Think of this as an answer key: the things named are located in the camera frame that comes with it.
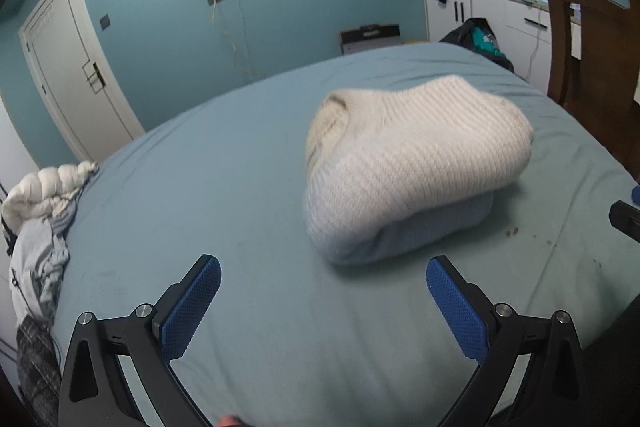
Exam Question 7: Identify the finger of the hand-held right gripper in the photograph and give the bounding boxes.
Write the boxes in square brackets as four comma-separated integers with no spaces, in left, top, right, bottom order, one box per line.
[608,186,640,244]

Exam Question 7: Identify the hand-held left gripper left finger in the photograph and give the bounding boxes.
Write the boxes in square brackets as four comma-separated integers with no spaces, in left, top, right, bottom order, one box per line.
[59,254,222,427]

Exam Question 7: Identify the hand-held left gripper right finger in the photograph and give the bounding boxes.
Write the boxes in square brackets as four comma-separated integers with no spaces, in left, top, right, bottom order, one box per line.
[425,255,583,427]

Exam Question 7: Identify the white knit sweater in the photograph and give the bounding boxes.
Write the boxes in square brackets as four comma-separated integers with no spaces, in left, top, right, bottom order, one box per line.
[303,75,535,267]

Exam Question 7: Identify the grey clothes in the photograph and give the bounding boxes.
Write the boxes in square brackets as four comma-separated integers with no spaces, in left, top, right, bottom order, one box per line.
[7,197,78,328]

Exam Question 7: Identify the brown wooden chair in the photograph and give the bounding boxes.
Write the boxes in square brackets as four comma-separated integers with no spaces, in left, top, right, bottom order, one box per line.
[542,0,640,180]

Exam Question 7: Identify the plaid cloth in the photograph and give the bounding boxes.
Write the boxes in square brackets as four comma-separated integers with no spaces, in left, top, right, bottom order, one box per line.
[15,314,62,427]

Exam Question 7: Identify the white puffer jacket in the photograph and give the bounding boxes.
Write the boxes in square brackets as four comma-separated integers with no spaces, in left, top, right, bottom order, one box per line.
[0,161,100,233]

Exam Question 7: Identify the white cabinet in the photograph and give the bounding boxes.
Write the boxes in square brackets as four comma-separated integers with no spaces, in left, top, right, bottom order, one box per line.
[422,0,583,95]

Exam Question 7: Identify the dark bag with teal cloth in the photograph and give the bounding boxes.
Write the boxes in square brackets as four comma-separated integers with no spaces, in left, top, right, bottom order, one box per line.
[439,18,515,72]

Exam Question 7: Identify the white door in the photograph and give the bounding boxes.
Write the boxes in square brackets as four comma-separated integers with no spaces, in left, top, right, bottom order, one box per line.
[19,0,146,162]

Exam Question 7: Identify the black box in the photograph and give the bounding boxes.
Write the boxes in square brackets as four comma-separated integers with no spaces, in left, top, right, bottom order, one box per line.
[340,23,402,56]

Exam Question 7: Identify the metal door handle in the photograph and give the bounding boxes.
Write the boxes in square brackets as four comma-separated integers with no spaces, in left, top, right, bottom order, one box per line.
[81,62,107,95]

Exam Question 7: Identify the yellow cable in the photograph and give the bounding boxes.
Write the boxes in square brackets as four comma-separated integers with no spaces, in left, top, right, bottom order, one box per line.
[212,0,253,80]

